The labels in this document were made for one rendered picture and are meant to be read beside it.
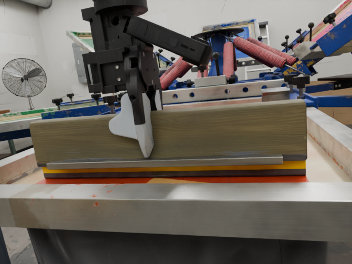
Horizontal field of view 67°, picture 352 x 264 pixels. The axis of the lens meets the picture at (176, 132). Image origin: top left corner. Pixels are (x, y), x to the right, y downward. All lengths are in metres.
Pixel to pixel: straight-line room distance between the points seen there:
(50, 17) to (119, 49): 5.95
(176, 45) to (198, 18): 4.73
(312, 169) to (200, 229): 0.21
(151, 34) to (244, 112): 0.15
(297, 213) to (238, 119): 0.15
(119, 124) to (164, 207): 0.16
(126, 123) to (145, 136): 0.03
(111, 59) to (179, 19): 4.79
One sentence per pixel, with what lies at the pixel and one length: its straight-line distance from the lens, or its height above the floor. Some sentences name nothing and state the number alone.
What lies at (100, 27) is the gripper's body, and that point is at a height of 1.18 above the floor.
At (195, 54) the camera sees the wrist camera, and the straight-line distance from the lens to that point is 0.35.
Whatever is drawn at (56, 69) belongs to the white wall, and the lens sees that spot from 6.22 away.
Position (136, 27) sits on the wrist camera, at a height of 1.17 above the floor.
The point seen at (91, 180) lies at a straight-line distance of 0.45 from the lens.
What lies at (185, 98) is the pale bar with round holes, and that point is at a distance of 1.07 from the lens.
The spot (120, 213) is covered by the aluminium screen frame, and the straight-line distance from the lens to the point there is 0.29.
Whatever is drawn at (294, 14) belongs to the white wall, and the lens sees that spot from 5.07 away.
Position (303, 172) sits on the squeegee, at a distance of 0.39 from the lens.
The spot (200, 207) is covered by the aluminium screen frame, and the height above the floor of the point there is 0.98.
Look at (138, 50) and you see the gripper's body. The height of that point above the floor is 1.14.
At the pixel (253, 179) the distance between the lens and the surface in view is 0.38.
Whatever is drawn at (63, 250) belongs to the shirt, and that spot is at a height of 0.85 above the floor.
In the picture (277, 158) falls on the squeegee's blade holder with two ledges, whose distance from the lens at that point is 0.35.
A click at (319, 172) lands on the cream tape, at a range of 0.41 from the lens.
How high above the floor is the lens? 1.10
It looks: 12 degrees down
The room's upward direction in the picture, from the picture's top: 7 degrees counter-clockwise
